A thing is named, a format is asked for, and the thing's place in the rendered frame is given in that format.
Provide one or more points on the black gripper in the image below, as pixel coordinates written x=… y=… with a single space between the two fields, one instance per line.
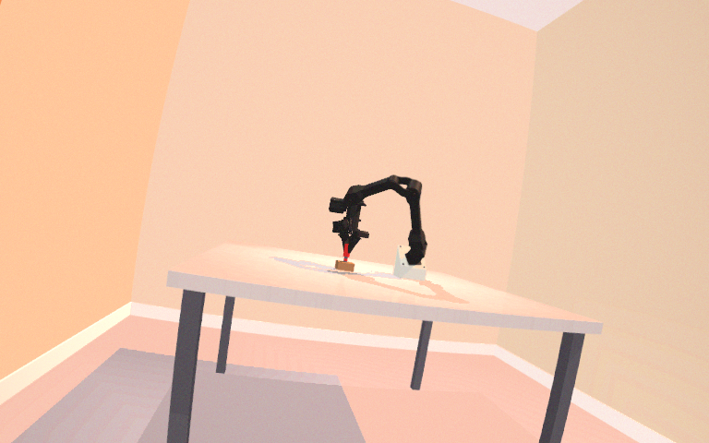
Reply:
x=355 y=233

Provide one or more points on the orange block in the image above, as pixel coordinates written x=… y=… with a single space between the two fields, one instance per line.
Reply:
x=346 y=266

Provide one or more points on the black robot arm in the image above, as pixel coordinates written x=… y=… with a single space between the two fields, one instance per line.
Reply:
x=353 y=201

